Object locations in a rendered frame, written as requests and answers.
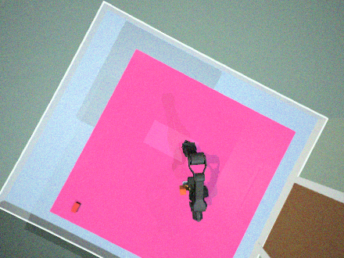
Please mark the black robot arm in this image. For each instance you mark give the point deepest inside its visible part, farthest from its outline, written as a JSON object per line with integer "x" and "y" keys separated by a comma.
{"x": 198, "y": 204}

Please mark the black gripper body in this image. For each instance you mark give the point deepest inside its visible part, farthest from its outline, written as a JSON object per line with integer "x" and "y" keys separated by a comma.
{"x": 191, "y": 186}

